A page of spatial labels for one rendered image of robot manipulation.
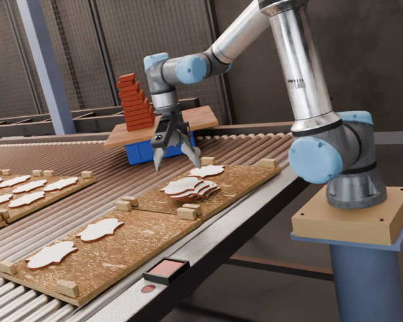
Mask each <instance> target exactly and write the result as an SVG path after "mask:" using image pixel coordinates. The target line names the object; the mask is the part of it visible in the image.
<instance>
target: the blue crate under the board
mask: <svg viewBox="0 0 403 322"><path fill-rule="evenodd" d="M193 132H194V130H193V131H191V135H192V137H191V138H190V140H191V144H192V146H194V147H196V145H195V141H194V136H193ZM150 143H151V140H147V141H142V142H136V143H133V144H127V145H124V147H125V148H126V151H127V156H128V159H129V163H130V165H134V164H140V163H143V162H148V161H152V160H154V153H153V147H152V145H151V144H150ZM181 147H182V145H181V143H179V144H178V146H177V147H174V146H169V148H166V147H165V149H166V153H165V155H164V156H163V157H162V158H166V157H172V156H175V155H181V154H184V153H183V152H182V151H181Z"/></svg>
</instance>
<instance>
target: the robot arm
mask: <svg viewBox="0 0 403 322"><path fill-rule="evenodd" d="M308 2H309V0H254V1H253V2H252V3H251V4H250V5H249V6H248V7H247V8H246V9H245V10H244V11H243V12H242V13H241V15H240V16H239V17H238V18H237V19H236V20H235V21H234V22H233V23H232V25H231V26H230V27H229V28H228V29H227V30H226V31H225V32H224V33H223V34H222V35H221V36H220V37H219V38H218V39H217V40H216V41H215V42H214V44H213V45H212V46H211V47H210V48H209V49H208V50H207V51H205V52H201V53H197V54H193V55H188V56H184V57H178V58H174V59H170V58H169V56H168V54H167V53H161V54H155V55H152V56H147V57H145V58H144V65H145V73H146V76H147V79H148V85H149V88H150V93H151V95H152V101H153V104H154V107H155V108H156V109H155V112H156V114H162V117H160V120H159V122H158V124H157V127H156V129H155V132H154V135H153V137H152V140H151V143H150V144H151V145H152V147H153V153H154V163H155V168H156V171H157V172H159V170H160V168H161V161H162V157H163V156H164V155H165V153H166V149H165V147H166V148H169V146H174V147H177V146H178V144H179V143H181V145H182V147H181V151H182V152H183V153H185V154H186V155H187V156H188V157H189V159H190V160H191V161H192V162H193V164H194V166H196V167H197V168H199V169H201V168H202V165H201V162H200V159H199V156H200V153H201V151H200V149H199V148H198V147H194V146H192V144H191V140H190V138H191V137H192V135H191V130H190V126H189V122H188V121H185V122H184V120H183V117H182V111H181V108H180V104H179V103H178V96H177V91H176V88H175V86H176V85H183V84H195V83H197V82H200V81H202V80H203V79H206V78H209V77H213V76H216V75H222V74H224V73H225V72H227V71H229V70H230V69H231V67H232V64H233V61H234V60H235V59H236V58H237V57H238V56H239V55H240V54H241V53H242V52H243V51H244V50H245V49H246V48H247V47H248V46H249V45H250V44H251V43H252V42H253V41H255V40H256V39H257V38H258V37H259V36H260V35H261V34H262V33H263V32H264V31H265V30H266V29H267V28H268V27H269V26H270V25H271V28H272V31H273V35H274V40H275V43H276V48H277V51H278V55H279V58H280V63H281V67H282V70H283V74H284V78H285V82H286V85H287V90H288V94H289V97H290V102H291V105H292V109H293V112H294V117H295V123H294V124H293V126H292V128H291V132H292V136H293V140H294V142H293V143H292V145H291V147H290V149H289V152H288V159H289V162H290V165H291V167H292V169H293V170H294V172H295V173H296V174H297V175H298V176H299V177H302V179H304V180H305V181H308V182H310V183H316V184H321V183H326V182H328V184H327V188H326V201H327V203H328V204H329V205H331V206H333V207H336V208H342V209H361V208H368V207H372V206H375V205H378V204H381V203H382V202H384V201H385V200H386V198H387V190H386V186H385V184H384V182H383V179H382V178H381V175H380V174H379V171H378V169H377V163H376V155H375V143H374V131H373V126H374V124H373V122H372V117H371V114H370V113H369V112H367V111H347V112H334V111H333V109H332V106H331V101H330V98H329V93H328V89H327V85H326V80H325V77H324V72H323V69H322V64H321V61H320V56H319V52H318V48H317V43H316V40H315V35H314V32H313V27H312V22H311V19H310V14H309V11H308V7H307V5H308ZM187 127H189V133H190V134H189V135H188V131H187Z"/></svg>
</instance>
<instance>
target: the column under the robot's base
mask: <svg viewBox="0 0 403 322"><path fill-rule="evenodd" d="M290 235H291V240H297V241H303V242H315V243H327V244H329V249H330V254H331V263H332V268H333V276H334V282H335V290H336V298H337V303H338V311H339V316H340V322H403V308H402V296H401V289H400V277H399V265H398V258H397V251H399V252H400V251H401V250H402V248H403V225H402V227H401V229H400V231H399V233H398V235H397V237H396V238H395V240H394V242H393V243H392V245H391V246H388V245H376V244H369V243H356V242H349V241H337V240H325V239H318V238H306V237H299V236H294V231H292V232H291V234H290Z"/></svg>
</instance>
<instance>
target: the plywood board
mask: <svg viewBox="0 0 403 322"><path fill-rule="evenodd" d="M160 117H162V116H156V117H155V122H154V126H151V127H148V128H142V129H139V130H133V131H130V132H128V131H127V126H126V123H123V124H119V125H116V126H115V128H114V129H113V131H112V132H111V134H110V136H109V137H108V139H107V141H106V142H105V143H104V145H103V147H104V149H105V150H106V149H109V148H115V147H118V146H124V145H127V144H133V143H136V142H142V141H147V140H151V139H152V137H153V135H154V132H155V129H156V127H157V124H158V122H159V120H160ZM182 117H183V120H184V122H185V121H188V122H189V126H190V130H191V131H193V130H198V129H202V128H207V127H213V126H216V125H219V123H218V120H217V119H216V117H215V115H214V113H213V112H212V110H211V109H210V107H209V106H208V105H207V106H203V107H198V108H194V109H189V110H185V111H182Z"/></svg>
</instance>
